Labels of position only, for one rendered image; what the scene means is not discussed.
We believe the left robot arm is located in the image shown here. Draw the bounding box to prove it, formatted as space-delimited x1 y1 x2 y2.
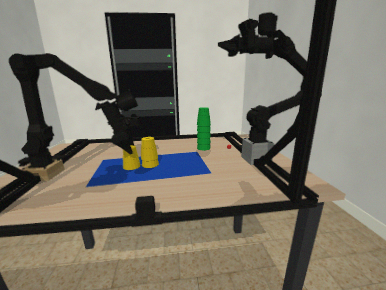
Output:
9 53 138 168

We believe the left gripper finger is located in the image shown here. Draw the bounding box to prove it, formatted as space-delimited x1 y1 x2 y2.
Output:
129 129 134 146
115 136 133 154

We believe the blue mat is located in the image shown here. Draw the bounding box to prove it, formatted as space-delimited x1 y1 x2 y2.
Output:
86 152 211 187

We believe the yellow cup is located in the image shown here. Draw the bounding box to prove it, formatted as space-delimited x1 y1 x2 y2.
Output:
142 158 159 168
123 145 140 170
141 137 158 161

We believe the green cup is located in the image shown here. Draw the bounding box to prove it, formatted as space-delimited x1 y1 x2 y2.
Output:
197 126 211 133
197 132 211 139
197 144 210 150
197 138 211 145
197 107 211 126

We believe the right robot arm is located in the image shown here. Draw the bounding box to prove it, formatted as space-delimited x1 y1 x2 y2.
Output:
238 12 307 143

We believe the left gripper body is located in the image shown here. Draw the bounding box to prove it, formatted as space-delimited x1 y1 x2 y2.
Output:
107 113 133 144

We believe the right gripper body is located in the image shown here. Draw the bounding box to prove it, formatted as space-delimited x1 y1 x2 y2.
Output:
228 29 261 57

